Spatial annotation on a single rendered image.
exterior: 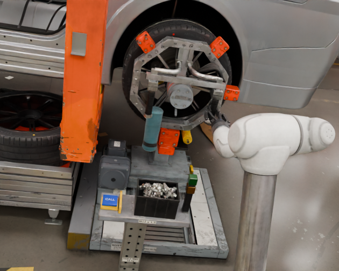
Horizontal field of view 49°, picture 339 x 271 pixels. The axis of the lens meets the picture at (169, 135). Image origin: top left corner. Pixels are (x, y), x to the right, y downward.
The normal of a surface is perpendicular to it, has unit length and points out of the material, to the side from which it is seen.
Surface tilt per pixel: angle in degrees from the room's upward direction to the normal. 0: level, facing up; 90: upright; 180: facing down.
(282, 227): 0
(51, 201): 90
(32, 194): 90
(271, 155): 77
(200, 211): 0
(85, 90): 90
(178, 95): 90
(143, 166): 0
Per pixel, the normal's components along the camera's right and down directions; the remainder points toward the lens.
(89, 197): 0.18, -0.86
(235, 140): -0.93, -0.11
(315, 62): 0.15, 0.51
